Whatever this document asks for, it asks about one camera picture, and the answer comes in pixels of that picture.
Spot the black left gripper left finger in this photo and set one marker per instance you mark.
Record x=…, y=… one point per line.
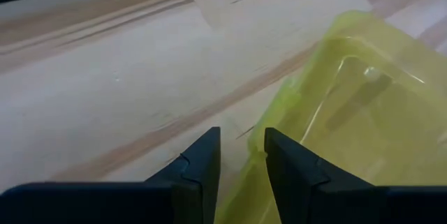
x=195, y=185

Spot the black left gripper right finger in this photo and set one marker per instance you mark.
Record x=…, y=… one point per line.
x=300, y=189

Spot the yellow-green transparent supply box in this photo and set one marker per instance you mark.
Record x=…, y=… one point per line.
x=366, y=112

